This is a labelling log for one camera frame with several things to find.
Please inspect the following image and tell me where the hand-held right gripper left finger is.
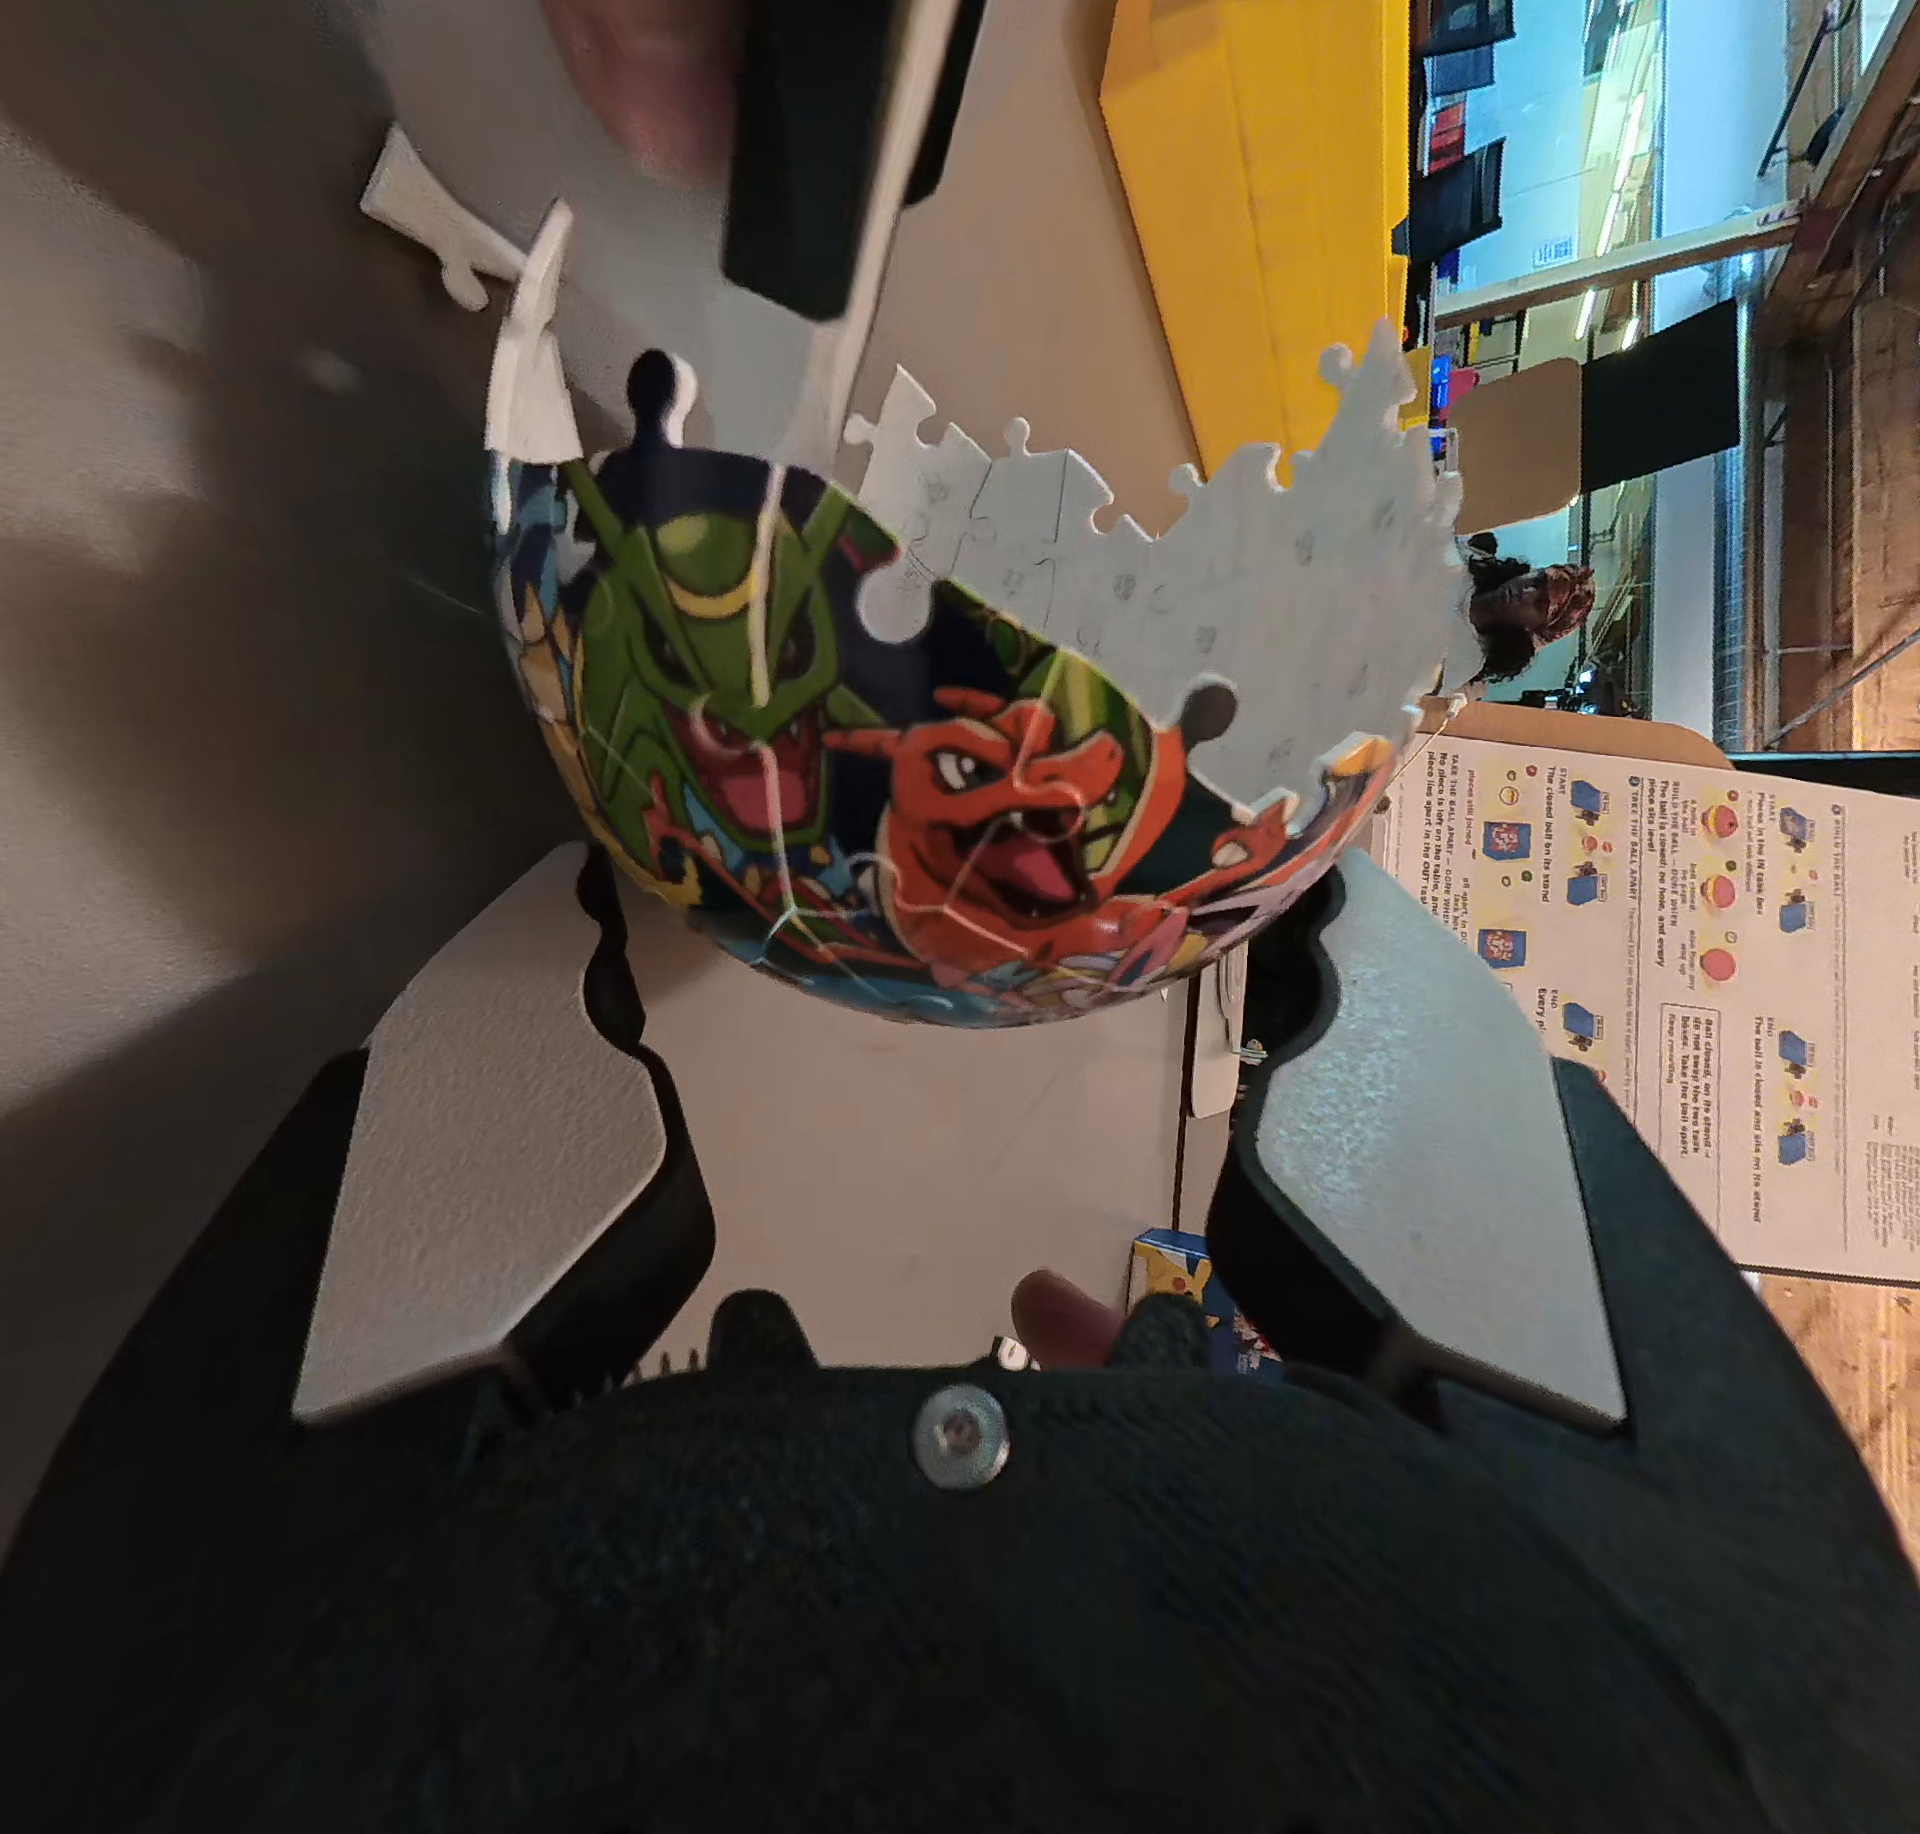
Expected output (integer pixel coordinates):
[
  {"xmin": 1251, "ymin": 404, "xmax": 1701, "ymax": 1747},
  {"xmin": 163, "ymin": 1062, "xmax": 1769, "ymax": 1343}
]
[{"xmin": 293, "ymin": 842, "xmax": 719, "ymax": 1427}]

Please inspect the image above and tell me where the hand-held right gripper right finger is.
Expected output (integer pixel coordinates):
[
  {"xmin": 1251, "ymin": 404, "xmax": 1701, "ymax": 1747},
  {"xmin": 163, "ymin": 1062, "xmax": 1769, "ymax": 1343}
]
[{"xmin": 1209, "ymin": 851, "xmax": 1629, "ymax": 1432}]

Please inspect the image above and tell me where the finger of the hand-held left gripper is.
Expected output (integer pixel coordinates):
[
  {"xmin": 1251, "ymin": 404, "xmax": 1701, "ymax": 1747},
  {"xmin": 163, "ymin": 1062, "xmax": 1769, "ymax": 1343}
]
[
  {"xmin": 907, "ymin": 0, "xmax": 1013, "ymax": 202},
  {"xmin": 772, "ymin": 0, "xmax": 981, "ymax": 492}
]

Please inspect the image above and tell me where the single puzzle piece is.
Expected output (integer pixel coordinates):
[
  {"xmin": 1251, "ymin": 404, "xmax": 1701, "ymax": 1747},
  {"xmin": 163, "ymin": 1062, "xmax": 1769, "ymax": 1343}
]
[{"xmin": 361, "ymin": 124, "xmax": 539, "ymax": 313}]

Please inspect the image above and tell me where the colourful puzzle ball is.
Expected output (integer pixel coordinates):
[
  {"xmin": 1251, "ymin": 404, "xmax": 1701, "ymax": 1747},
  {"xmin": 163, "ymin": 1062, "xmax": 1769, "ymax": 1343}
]
[{"xmin": 482, "ymin": 199, "xmax": 1469, "ymax": 1032}]

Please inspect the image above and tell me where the blue puzzle box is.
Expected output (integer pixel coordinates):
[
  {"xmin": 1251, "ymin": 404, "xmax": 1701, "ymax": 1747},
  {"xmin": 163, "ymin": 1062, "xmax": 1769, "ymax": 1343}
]
[{"xmin": 1128, "ymin": 1224, "xmax": 1284, "ymax": 1381}]

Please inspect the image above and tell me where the person's left hand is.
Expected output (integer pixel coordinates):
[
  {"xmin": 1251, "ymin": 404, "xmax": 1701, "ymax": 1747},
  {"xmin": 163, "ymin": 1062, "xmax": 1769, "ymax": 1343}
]
[{"xmin": 508, "ymin": 0, "xmax": 755, "ymax": 192}]

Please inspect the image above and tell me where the person's right hand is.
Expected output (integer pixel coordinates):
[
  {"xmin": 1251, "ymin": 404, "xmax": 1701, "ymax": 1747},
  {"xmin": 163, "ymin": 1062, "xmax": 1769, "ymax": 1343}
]
[{"xmin": 1008, "ymin": 1266, "xmax": 1128, "ymax": 1367}]

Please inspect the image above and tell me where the yellow plastic bin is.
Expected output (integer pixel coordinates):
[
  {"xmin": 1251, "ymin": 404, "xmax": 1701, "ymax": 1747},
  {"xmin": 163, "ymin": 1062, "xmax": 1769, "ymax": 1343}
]
[{"xmin": 1099, "ymin": 0, "xmax": 1419, "ymax": 511}]

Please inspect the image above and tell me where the clipboard with paper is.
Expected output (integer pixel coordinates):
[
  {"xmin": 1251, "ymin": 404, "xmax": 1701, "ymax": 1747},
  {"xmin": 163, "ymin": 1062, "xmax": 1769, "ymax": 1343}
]
[{"xmin": 1371, "ymin": 694, "xmax": 1920, "ymax": 1414}]

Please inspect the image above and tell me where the dark storage rack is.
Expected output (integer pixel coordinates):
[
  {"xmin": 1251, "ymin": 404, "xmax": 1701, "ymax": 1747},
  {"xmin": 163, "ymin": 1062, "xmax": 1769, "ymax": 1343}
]
[{"xmin": 1395, "ymin": 0, "xmax": 1518, "ymax": 269}]

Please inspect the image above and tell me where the tan rounded panel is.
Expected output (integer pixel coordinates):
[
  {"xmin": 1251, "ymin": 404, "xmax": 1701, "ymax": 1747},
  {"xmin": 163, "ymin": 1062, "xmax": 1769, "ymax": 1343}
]
[{"xmin": 1445, "ymin": 356, "xmax": 1585, "ymax": 501}]

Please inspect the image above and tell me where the black panel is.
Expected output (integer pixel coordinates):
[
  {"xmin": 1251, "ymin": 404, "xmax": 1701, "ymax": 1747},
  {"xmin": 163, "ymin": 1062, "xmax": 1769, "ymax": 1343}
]
[{"xmin": 1574, "ymin": 297, "xmax": 1744, "ymax": 492}]

